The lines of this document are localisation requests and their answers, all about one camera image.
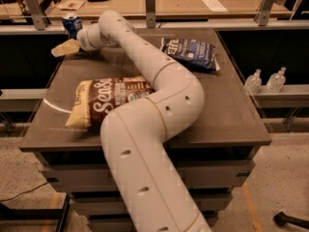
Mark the clear bottle left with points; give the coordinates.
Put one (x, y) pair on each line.
(253, 82)

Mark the grey drawer cabinet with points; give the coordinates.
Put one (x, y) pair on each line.
(213, 156)

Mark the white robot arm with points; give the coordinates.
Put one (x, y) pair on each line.
(132, 135)

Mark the grey metal bracket left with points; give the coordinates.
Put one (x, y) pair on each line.
(37, 14)

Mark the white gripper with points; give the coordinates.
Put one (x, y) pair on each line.
(83, 39)

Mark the blue chip bag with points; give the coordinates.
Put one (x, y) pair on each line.
(191, 53)

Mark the grey metal bracket right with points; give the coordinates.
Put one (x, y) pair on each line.
(263, 12)

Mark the grey metal bracket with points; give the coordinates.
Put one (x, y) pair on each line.
(263, 12)
(37, 14)
(150, 13)

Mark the small paper packet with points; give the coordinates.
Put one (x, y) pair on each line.
(71, 5)

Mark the blue pepsi can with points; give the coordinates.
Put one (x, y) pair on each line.
(72, 24)

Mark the white envelope paper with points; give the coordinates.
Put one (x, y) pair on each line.
(215, 6)

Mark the grey metal bracket middle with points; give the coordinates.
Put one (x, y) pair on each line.
(150, 13)

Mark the clear bottle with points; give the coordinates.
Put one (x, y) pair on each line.
(276, 81)
(253, 82)

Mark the brown chip bag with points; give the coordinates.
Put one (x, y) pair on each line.
(95, 98)

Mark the black chair base leg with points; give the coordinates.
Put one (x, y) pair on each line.
(281, 219)

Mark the clear bottle right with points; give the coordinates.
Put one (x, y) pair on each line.
(276, 81)

